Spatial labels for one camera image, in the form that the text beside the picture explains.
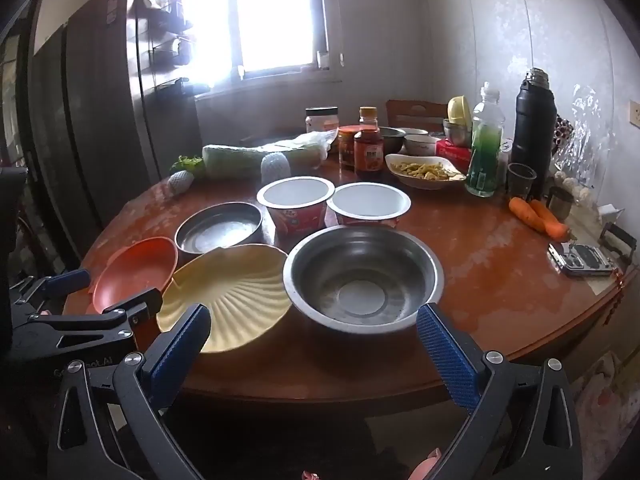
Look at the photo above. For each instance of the small white box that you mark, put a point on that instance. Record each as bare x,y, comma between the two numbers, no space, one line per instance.
607,211

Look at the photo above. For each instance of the brown slotted-back chair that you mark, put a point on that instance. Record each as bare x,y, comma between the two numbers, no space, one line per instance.
415,109

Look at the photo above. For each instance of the white dish with food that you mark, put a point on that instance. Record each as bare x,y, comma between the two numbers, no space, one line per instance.
425,170

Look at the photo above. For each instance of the small foam-netted fruit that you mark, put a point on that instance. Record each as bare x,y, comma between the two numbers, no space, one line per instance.
180,181

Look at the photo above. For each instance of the round steel plate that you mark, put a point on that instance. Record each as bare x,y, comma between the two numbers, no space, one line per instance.
220,230

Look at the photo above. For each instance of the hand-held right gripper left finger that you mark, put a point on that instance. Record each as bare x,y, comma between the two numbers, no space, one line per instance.
180,355

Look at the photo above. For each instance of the small steel cup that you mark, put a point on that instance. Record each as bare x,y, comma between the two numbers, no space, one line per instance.
560,204

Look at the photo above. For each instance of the green lettuce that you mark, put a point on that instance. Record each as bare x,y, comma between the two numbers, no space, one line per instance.
190,164

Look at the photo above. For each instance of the wall socket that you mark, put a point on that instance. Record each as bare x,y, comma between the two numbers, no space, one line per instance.
634,112

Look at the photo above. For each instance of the red sauce jar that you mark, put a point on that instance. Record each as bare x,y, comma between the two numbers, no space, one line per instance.
347,150

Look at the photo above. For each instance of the large steel bowl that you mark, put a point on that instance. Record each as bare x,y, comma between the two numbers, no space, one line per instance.
360,275

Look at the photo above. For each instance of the yellow plastic cup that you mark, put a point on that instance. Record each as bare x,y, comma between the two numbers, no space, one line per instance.
460,109

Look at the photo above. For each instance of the dark refrigerator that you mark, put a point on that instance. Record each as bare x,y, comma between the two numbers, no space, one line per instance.
90,125

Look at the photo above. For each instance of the pink plastic bag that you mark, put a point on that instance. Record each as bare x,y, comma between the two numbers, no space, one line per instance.
605,400

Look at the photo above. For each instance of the small digital scale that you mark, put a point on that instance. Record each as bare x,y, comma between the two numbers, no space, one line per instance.
582,259

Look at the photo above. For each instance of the red instant noodle cup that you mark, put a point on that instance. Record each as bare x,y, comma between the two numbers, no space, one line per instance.
367,200
295,195

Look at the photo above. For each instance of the clear plastic bag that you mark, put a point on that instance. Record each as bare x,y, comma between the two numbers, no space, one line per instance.
585,130

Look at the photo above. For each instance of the orange carrot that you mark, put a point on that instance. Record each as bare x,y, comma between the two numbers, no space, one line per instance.
525,214
550,221

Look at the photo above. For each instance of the window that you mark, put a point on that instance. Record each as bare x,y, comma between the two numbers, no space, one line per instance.
270,20

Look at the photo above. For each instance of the black-lidded plastic jar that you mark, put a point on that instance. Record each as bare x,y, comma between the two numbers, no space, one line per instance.
321,121

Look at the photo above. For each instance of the black thermos flask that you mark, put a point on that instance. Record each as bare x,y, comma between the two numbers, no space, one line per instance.
535,125

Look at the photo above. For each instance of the red tissue box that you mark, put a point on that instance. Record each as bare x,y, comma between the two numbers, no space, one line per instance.
452,152

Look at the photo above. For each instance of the clear plastic cup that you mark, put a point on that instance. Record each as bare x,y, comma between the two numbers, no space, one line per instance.
521,180

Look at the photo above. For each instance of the small steel bowl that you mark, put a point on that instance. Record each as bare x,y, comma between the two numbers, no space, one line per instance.
392,137

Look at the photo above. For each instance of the steel bowl holding yellow cup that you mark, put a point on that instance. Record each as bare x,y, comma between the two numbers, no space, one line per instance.
457,135

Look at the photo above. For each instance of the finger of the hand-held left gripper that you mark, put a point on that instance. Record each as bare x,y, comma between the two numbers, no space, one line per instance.
67,281
137,305

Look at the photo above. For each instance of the green liquid plastic bottle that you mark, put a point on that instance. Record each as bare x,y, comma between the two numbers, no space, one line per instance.
484,155

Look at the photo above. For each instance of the large foam-netted fruit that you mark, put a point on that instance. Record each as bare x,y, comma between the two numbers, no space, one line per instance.
276,166

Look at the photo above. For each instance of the pile of white garlic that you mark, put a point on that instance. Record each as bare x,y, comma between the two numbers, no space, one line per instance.
575,191

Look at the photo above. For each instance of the wrapped celery bundle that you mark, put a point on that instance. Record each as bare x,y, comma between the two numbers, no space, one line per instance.
235,160

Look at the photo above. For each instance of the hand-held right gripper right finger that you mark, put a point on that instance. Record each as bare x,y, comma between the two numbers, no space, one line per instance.
447,360

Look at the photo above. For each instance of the white ceramic bowl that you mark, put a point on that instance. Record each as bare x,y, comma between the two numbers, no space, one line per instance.
422,146

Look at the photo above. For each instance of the orange-capped sauce bottle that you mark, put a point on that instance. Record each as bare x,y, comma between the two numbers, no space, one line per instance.
369,157

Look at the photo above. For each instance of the black metal frame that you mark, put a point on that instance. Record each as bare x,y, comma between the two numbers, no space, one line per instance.
622,237

